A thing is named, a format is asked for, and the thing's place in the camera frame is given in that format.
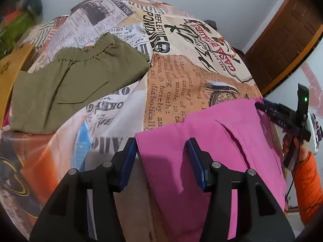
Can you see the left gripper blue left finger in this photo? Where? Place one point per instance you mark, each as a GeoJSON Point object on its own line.
{"type": "Point", "coordinates": [123, 162]}

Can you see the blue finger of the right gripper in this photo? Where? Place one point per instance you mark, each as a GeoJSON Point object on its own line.
{"type": "Point", "coordinates": [273, 110]}

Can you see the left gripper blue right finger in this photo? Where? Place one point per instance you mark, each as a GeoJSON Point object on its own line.
{"type": "Point", "coordinates": [201, 162]}

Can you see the pink pants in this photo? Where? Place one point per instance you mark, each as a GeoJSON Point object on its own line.
{"type": "Point", "coordinates": [234, 133]}

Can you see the orange sleeved right forearm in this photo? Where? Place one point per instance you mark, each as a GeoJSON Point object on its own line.
{"type": "Point", "coordinates": [308, 188]}

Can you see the brown wooden door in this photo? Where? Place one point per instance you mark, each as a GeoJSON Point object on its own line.
{"type": "Point", "coordinates": [284, 43]}

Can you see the newspaper print bed blanket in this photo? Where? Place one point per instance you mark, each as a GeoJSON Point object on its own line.
{"type": "Point", "coordinates": [191, 67]}

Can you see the olive green pants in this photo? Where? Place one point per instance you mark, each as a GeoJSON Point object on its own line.
{"type": "Point", "coordinates": [44, 100]}

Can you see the blue grey bag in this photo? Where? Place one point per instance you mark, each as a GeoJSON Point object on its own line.
{"type": "Point", "coordinates": [212, 24]}

